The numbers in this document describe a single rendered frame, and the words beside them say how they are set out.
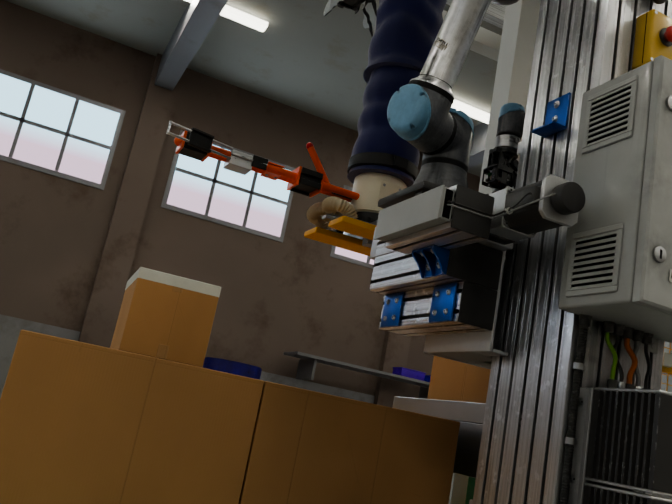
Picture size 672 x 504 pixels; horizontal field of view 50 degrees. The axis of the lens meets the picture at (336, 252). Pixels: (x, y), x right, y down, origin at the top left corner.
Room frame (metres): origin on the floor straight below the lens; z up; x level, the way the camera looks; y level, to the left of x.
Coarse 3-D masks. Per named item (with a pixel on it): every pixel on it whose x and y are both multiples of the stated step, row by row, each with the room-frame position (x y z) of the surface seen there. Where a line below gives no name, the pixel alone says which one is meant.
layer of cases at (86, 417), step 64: (64, 384) 1.71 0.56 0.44; (128, 384) 1.76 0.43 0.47; (192, 384) 1.81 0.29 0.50; (256, 384) 1.87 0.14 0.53; (0, 448) 1.68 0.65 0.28; (64, 448) 1.72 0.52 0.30; (128, 448) 1.77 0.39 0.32; (192, 448) 1.83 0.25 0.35; (256, 448) 1.88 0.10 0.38; (320, 448) 1.94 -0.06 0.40; (384, 448) 2.01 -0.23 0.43; (448, 448) 2.08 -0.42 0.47
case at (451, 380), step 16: (432, 368) 2.46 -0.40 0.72; (448, 368) 2.37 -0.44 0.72; (464, 368) 2.29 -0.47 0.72; (480, 368) 2.21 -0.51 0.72; (432, 384) 2.45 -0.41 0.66; (448, 384) 2.36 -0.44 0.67; (464, 384) 2.27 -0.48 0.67; (480, 384) 2.20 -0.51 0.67; (464, 400) 2.26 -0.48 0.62; (480, 400) 2.19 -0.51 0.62
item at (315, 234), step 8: (312, 232) 2.17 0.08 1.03; (320, 232) 2.15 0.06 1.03; (328, 232) 2.16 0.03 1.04; (336, 232) 2.19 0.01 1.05; (320, 240) 2.24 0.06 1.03; (328, 240) 2.22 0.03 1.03; (336, 240) 2.20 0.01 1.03; (344, 240) 2.19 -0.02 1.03; (352, 240) 2.19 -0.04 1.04; (360, 240) 2.21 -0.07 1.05; (344, 248) 2.28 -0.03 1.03; (352, 248) 2.26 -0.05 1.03; (360, 248) 2.24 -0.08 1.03; (368, 248) 2.22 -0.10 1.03
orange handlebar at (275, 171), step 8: (176, 144) 1.92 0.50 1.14; (224, 152) 1.94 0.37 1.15; (224, 160) 1.99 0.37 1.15; (256, 168) 2.02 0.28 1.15; (272, 168) 2.00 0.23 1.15; (280, 168) 2.01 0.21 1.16; (264, 176) 2.05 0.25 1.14; (272, 176) 2.03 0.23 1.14; (280, 176) 2.02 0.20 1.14; (288, 176) 2.02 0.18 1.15; (296, 176) 2.03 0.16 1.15; (328, 184) 2.07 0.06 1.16; (328, 192) 2.11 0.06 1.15; (336, 192) 2.09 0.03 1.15; (344, 192) 2.09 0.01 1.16; (352, 192) 2.10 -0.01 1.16
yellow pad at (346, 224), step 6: (342, 216) 1.97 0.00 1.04; (366, 216) 2.04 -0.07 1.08; (330, 222) 2.05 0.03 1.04; (336, 222) 2.01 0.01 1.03; (342, 222) 1.98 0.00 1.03; (348, 222) 1.98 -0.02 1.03; (354, 222) 1.99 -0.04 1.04; (360, 222) 1.99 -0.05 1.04; (366, 222) 2.02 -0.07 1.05; (336, 228) 2.06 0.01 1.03; (342, 228) 2.04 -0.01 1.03; (348, 228) 2.03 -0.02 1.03; (354, 228) 2.02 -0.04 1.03; (360, 228) 2.01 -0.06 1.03; (366, 228) 2.00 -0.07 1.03; (372, 228) 2.01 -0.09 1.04; (354, 234) 2.09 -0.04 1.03; (360, 234) 2.07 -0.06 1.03; (366, 234) 2.06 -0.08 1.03; (372, 234) 2.05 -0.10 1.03
